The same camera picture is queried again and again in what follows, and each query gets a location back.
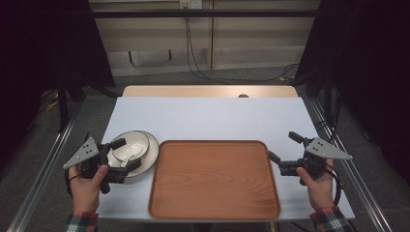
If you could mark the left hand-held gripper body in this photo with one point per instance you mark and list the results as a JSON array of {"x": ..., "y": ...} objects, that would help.
[{"x": 82, "y": 154}]

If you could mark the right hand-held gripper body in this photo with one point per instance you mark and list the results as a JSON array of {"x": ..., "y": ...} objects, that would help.
[{"x": 326, "y": 150}]

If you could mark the white bowl with dark rim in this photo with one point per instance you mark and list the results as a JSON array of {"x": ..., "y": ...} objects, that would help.
[{"x": 133, "y": 143}]

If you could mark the person's left hand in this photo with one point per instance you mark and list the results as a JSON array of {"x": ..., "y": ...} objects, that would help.
[{"x": 84, "y": 190}]

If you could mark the person's right hand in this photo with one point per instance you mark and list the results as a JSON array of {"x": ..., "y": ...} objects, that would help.
[{"x": 319, "y": 191}]

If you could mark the white ceramic spoon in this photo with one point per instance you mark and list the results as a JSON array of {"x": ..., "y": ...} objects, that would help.
[{"x": 134, "y": 149}]

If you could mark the white plate with dark rim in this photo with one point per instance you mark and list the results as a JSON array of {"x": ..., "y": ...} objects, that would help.
[{"x": 151, "y": 158}]

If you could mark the brown wooden tray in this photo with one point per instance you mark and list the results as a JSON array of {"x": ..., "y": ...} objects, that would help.
[{"x": 214, "y": 180}]

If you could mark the white table mat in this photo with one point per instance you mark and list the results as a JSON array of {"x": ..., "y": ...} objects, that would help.
[{"x": 209, "y": 119}]

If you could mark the light wooden table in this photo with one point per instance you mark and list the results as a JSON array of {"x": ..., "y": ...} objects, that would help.
[{"x": 193, "y": 91}]

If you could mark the black curtain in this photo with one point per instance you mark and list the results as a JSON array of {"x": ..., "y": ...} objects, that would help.
[
  {"x": 48, "y": 42},
  {"x": 364, "y": 64}
]

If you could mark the aluminium frame rail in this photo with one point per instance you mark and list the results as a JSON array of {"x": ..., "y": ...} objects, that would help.
[
  {"x": 42, "y": 177},
  {"x": 357, "y": 180}
]

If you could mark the black horizontal frame bar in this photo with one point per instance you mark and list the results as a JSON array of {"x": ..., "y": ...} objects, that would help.
[{"x": 206, "y": 13}]

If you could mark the white wall socket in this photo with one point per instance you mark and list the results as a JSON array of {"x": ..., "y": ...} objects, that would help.
[{"x": 191, "y": 4}]

